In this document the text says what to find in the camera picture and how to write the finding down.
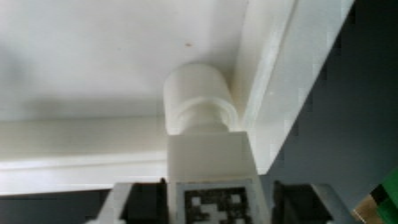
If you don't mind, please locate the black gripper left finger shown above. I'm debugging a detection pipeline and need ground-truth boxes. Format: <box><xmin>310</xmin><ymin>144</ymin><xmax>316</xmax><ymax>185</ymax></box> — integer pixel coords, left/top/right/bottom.
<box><xmin>86</xmin><ymin>178</ymin><xmax>170</xmax><ymax>224</ymax></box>

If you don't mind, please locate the white table leg with tag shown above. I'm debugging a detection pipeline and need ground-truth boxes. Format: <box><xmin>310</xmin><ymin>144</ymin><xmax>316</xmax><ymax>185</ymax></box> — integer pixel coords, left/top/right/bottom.
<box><xmin>163</xmin><ymin>64</ymin><xmax>268</xmax><ymax>224</ymax></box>

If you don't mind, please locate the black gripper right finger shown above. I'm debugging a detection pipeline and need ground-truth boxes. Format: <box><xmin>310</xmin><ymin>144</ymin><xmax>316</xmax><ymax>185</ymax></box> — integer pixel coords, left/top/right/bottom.
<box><xmin>271</xmin><ymin>181</ymin><xmax>357</xmax><ymax>224</ymax></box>

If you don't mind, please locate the white square tabletop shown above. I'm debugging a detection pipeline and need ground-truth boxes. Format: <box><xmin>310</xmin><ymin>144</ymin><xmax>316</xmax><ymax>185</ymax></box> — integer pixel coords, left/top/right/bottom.
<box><xmin>0</xmin><ymin>0</ymin><xmax>355</xmax><ymax>195</ymax></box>

